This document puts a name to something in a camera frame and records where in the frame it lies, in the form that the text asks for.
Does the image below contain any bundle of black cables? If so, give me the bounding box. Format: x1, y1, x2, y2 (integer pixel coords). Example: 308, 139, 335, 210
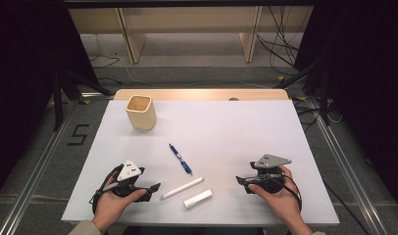
256, 6, 307, 72

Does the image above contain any beige wooden pen holder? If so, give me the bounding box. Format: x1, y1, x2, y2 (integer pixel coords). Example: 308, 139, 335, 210
125, 94, 157, 131

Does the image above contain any hand-held gripper cable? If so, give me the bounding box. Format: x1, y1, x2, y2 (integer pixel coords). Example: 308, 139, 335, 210
269, 174, 303, 213
88, 164, 123, 213

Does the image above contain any person's left hand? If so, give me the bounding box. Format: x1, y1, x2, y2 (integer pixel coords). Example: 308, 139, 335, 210
92, 172, 147, 233

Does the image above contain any short black floor cable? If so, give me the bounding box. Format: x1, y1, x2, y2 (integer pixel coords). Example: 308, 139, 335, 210
97, 76, 124, 86

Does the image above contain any blue pen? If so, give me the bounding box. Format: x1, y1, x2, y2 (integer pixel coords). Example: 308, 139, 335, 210
168, 142, 194, 176

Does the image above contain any black curtain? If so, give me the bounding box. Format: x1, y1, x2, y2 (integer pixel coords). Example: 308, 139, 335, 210
294, 0, 398, 216
0, 0, 100, 204

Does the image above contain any long thin white pen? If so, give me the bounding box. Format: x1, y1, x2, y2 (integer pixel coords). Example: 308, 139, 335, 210
160, 176, 205, 201

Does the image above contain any left hand-held gripper cable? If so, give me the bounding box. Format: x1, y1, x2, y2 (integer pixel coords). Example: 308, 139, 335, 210
88, 164, 123, 213

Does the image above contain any long beige desk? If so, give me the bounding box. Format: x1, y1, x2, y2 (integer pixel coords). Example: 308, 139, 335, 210
69, 6, 314, 65

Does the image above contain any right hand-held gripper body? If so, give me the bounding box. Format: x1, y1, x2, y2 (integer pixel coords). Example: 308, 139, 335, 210
250, 154, 292, 194

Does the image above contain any looped black floor cable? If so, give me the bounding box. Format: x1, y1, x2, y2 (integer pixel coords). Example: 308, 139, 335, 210
88, 54, 121, 69

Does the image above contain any thin black floor cable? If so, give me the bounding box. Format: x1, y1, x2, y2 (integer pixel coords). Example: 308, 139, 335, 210
323, 178, 372, 235

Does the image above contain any right hand-held gripper cable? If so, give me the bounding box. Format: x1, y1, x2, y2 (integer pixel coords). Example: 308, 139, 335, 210
269, 174, 303, 213

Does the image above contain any person's right hand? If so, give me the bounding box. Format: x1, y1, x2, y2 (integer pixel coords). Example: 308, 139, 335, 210
248, 165, 303, 227

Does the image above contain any black overhead frame bar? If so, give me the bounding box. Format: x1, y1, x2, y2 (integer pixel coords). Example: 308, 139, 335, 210
63, 0, 319, 8

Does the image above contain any aluminium floor rail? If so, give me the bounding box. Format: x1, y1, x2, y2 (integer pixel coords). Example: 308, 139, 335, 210
313, 97, 390, 235
0, 100, 77, 235

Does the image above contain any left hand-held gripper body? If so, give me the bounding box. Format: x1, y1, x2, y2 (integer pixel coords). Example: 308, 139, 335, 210
103, 159, 148, 198

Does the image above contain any white table sheet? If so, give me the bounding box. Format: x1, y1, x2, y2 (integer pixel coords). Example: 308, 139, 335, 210
60, 99, 340, 227

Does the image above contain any black tripod stand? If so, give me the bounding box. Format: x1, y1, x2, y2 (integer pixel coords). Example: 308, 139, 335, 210
50, 69, 114, 131
274, 61, 332, 126

